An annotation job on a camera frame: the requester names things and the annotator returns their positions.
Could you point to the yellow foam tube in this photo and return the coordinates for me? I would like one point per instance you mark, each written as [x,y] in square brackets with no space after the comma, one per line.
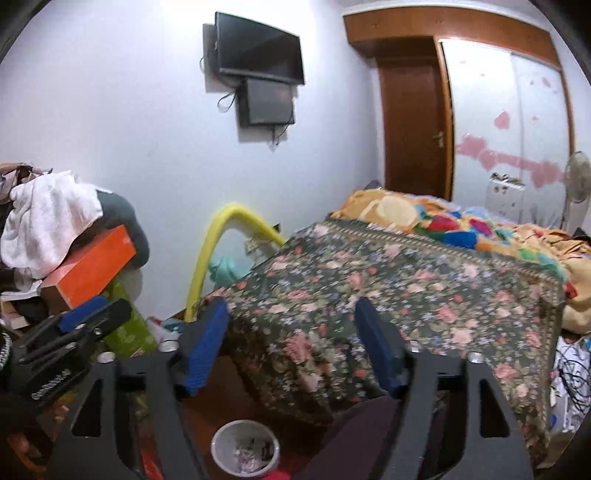
[203,258]

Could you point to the dark grey cushion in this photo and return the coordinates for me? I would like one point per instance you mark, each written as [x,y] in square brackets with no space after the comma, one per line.
[122,217]

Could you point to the white standing fan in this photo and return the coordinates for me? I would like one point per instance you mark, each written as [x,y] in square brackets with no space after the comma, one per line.
[579,175]

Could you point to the orange box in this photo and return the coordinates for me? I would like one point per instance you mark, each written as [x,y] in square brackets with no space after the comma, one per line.
[87,267]

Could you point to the white cloth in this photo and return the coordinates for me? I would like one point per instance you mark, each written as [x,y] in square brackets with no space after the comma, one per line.
[41,217]

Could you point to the white wardrobe with pink marks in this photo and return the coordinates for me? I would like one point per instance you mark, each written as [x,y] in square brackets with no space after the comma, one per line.
[485,92]

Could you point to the brown wooden door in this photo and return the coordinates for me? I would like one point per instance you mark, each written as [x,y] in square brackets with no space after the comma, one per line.
[411,138]

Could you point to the brown patterned cloth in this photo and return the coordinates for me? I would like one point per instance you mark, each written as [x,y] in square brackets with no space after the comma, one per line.
[18,177]

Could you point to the floral blanket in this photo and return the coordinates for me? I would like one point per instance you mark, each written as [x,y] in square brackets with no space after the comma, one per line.
[369,277]

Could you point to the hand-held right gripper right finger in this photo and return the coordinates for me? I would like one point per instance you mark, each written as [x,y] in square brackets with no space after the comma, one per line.
[378,353]

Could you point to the white socket box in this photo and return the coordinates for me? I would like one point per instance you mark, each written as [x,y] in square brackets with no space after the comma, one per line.
[505,196]

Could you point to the colourful orange blanket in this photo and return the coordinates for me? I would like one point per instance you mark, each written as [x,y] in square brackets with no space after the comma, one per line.
[397,210]

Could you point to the green box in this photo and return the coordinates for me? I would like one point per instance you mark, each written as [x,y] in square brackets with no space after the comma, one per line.
[129,327]

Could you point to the dark purple cloth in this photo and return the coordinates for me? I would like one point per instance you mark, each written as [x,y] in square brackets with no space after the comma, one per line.
[351,438]

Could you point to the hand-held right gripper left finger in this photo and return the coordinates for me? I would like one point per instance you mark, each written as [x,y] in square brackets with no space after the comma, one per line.
[205,344]

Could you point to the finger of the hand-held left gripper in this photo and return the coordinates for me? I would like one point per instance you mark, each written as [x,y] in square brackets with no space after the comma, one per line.
[85,314]
[115,314]

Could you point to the white waste bin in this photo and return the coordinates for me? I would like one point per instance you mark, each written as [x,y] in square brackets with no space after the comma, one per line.
[222,454]

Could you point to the black wall television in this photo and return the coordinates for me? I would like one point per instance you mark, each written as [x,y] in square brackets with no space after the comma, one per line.
[258,46]

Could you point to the small black monitor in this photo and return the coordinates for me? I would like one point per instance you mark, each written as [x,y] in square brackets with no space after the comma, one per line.
[265,101]

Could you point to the teal plastic object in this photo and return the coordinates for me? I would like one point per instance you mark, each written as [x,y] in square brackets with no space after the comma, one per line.
[224,272]

